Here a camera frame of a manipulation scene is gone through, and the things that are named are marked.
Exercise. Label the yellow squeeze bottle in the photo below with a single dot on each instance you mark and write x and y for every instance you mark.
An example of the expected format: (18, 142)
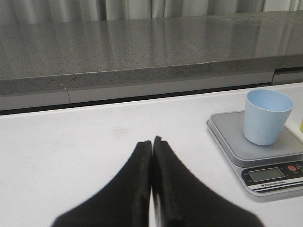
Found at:
(301, 125)

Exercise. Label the grey curtain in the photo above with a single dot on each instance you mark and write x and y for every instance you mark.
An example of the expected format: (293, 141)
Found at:
(57, 11)

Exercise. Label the light blue plastic cup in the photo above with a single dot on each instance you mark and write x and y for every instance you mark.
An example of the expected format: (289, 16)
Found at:
(266, 112)

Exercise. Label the grey stone counter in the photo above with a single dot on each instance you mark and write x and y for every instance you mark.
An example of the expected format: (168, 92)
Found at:
(67, 63)

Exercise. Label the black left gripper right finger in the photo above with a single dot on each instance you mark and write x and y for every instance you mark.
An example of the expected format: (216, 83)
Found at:
(181, 200)

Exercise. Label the silver digital kitchen scale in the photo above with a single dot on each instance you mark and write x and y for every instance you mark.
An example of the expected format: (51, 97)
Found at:
(270, 172)

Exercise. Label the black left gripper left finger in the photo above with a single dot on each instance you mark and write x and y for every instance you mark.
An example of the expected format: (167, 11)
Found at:
(123, 202)

